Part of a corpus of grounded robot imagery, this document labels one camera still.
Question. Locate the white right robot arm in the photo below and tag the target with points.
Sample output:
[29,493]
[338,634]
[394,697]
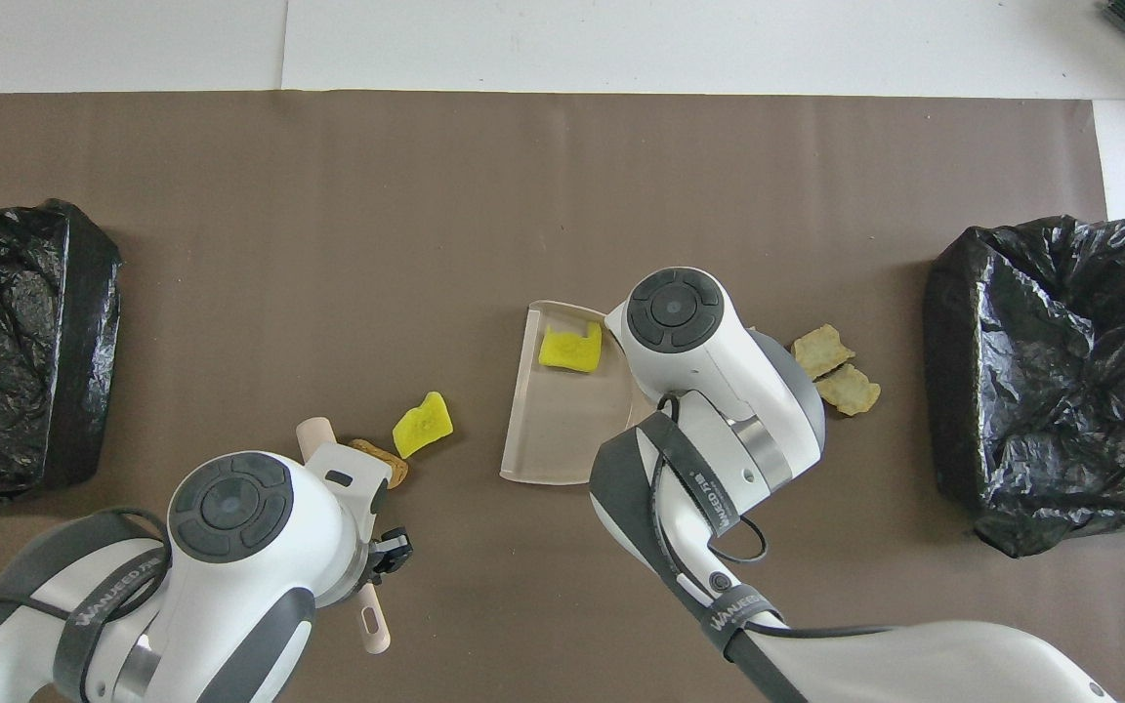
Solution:
[699,342]

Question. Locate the notched yellow sponge piece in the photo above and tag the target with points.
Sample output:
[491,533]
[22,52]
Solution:
[570,349]

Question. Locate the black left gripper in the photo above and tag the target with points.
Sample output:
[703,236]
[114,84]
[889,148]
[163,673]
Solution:
[389,552]

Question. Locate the crumpled black bag lined bin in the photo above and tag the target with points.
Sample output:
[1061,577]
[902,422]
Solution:
[1061,391]

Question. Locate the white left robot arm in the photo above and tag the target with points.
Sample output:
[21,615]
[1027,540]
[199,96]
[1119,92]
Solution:
[230,547]

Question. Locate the beige plastic dustpan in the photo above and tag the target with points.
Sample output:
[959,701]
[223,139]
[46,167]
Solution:
[553,430]

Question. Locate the brown paper table mat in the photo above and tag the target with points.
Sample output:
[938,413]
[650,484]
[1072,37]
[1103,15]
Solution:
[328,244]

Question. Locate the beige hand brush black bristles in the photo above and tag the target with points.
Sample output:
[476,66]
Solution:
[374,625]

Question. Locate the smooth black bag lined bin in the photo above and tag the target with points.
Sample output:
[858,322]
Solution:
[6,351]

